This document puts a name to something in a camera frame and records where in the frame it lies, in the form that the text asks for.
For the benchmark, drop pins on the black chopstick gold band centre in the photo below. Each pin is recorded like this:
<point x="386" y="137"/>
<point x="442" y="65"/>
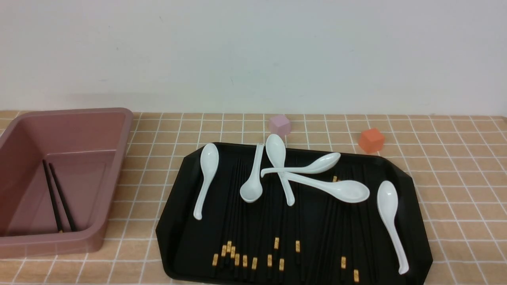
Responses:
<point x="297" y="234"/>

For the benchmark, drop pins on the black chopstick in bin right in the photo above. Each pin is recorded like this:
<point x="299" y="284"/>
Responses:
<point x="62" y="197"/>

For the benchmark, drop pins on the black chopstick gold band far right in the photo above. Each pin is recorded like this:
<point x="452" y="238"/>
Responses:
<point x="354" y="238"/>

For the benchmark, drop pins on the white ceramic spoon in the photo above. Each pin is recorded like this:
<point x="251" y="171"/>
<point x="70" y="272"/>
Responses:
<point x="276" y="152"/>
<point x="320" y="165"/>
<point x="349" y="191"/>
<point x="387" y="202"/>
<point x="209" y="161"/>
<point x="252" y="190"/>

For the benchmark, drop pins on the white ceramic spoon upper right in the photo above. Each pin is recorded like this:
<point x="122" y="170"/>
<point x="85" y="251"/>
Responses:
<point x="320" y="165"/>

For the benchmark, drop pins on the white ceramic spoon far right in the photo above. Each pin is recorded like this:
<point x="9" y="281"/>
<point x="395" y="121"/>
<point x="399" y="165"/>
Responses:
<point x="387" y="202"/>

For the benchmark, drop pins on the black chopstick leftmost on tray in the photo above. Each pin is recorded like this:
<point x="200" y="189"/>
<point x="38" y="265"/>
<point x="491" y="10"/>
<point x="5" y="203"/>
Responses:
<point x="224" y="253"/>

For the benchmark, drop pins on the brown plastic bin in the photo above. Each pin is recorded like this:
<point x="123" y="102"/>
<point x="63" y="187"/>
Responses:
<point x="86" y="148"/>

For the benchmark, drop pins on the black plastic tray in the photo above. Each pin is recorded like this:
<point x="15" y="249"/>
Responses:
<point x="189" y="247"/>

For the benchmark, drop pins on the pink cube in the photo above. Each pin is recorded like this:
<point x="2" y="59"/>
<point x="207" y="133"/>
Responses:
<point x="280" y="125"/>

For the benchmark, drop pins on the black chopstick in bin left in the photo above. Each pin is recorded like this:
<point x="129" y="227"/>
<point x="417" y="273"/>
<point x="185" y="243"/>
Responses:
<point x="53" y="199"/>

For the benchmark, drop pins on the black chopstick in bin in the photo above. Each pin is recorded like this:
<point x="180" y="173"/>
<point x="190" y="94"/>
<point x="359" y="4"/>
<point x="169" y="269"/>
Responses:
<point x="53" y="199"/>
<point x="62" y="197"/>

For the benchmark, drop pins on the black chopstick gold band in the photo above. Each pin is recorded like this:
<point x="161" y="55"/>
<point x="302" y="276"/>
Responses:
<point x="354" y="238"/>
<point x="277" y="209"/>
<point x="297" y="234"/>
<point x="343" y="253"/>

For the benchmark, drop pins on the white ceramic spoon centre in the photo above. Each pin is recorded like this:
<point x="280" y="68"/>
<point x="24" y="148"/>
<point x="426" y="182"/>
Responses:
<point x="276" y="152"/>

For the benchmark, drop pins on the white ceramic spoon far left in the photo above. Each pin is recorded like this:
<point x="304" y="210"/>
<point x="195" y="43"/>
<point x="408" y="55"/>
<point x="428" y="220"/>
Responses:
<point x="209" y="161"/>

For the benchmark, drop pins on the orange cube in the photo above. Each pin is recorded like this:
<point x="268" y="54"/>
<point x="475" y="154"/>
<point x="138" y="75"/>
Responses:
<point x="371" y="140"/>

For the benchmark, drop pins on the white ceramic spoon lower middle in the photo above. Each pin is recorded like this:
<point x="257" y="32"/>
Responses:
<point x="349" y="191"/>

